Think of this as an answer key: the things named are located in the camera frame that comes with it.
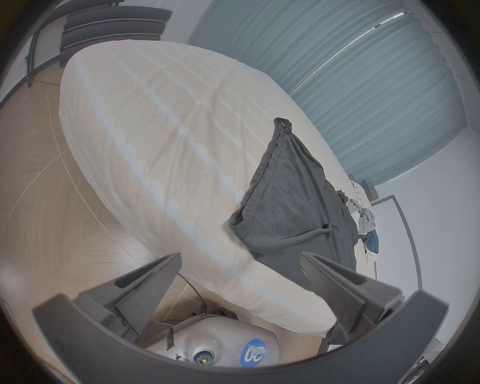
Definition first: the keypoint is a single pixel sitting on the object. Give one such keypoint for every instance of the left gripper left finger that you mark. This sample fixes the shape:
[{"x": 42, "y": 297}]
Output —
[{"x": 142, "y": 296}]

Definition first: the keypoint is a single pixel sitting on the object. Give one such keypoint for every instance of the pile of clothes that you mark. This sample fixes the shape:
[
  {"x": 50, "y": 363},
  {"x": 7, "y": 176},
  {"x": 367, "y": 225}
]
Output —
[{"x": 365, "y": 225}]

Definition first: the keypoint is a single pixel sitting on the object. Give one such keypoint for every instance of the black dressing table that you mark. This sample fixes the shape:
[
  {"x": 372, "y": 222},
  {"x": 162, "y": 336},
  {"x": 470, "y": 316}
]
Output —
[{"x": 75, "y": 4}]

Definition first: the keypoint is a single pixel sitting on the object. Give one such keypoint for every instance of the grey bedside table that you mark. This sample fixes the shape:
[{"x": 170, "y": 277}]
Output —
[{"x": 370, "y": 190}]

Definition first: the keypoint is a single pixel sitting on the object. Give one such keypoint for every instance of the black chest of drawers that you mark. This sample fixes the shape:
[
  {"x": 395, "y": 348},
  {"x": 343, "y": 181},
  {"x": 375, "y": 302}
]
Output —
[{"x": 112, "y": 30}]

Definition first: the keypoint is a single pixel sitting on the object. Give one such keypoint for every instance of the white printed pillow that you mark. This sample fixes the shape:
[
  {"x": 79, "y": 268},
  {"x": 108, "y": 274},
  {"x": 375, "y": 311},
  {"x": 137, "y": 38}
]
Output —
[{"x": 358, "y": 189}]

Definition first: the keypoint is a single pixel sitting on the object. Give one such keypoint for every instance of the black T-shirt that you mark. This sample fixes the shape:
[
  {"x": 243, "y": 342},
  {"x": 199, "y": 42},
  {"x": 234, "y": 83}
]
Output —
[{"x": 292, "y": 202}]

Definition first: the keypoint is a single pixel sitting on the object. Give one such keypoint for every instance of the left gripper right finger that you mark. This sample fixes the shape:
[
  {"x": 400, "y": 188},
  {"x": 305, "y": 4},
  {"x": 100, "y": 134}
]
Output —
[{"x": 341, "y": 296}]

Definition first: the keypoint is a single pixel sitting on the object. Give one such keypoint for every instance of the bed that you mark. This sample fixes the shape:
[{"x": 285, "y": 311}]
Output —
[{"x": 150, "y": 131}]

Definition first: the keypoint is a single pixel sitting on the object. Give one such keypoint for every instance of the blue-green curtain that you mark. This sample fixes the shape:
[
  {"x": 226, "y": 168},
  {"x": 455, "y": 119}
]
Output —
[
  {"x": 393, "y": 105},
  {"x": 281, "y": 37}
]

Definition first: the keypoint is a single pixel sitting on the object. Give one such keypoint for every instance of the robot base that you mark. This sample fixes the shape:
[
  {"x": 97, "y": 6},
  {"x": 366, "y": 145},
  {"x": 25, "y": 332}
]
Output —
[{"x": 217, "y": 345}]

